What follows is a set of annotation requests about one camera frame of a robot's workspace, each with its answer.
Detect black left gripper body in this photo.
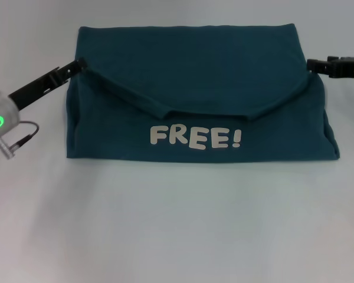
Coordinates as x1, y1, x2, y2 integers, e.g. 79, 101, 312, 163
8, 66, 64, 112

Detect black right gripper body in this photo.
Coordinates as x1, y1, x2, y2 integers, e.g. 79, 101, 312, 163
326, 55, 354, 80

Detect blue teal shirt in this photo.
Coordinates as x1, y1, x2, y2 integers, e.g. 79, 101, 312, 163
65, 23, 340, 162

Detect left wrist cable with plug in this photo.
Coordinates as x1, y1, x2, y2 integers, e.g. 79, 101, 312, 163
0, 120, 40, 160

